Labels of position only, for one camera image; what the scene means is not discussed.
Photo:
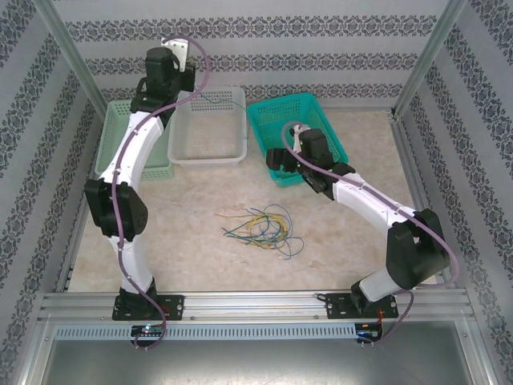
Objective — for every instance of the teal plastic basket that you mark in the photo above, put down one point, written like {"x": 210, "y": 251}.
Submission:
{"x": 276, "y": 116}

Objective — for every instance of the white plastic basket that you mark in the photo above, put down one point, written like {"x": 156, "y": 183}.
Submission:
{"x": 208, "y": 132}

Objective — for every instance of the pale green plastic basket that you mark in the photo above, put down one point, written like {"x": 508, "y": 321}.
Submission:
{"x": 110, "y": 132}

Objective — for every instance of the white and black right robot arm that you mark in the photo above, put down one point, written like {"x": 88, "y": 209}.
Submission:
{"x": 372, "y": 200}

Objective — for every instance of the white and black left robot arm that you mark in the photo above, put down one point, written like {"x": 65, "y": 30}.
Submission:
{"x": 132, "y": 152}

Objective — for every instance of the small controller circuit board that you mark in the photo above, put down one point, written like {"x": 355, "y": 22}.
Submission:
{"x": 370, "y": 333}
{"x": 148, "y": 329}

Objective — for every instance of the grey metal panel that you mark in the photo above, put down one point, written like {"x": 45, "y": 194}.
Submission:
{"x": 256, "y": 361}

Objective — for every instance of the aluminium frame post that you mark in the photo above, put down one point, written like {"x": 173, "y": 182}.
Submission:
{"x": 72, "y": 60}
{"x": 431, "y": 56}

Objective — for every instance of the aluminium mounting rail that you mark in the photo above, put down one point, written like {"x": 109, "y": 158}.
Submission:
{"x": 256, "y": 305}

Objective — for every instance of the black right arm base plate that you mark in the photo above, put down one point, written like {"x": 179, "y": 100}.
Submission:
{"x": 336, "y": 306}

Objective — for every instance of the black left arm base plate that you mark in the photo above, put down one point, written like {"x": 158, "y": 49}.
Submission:
{"x": 174, "y": 306}

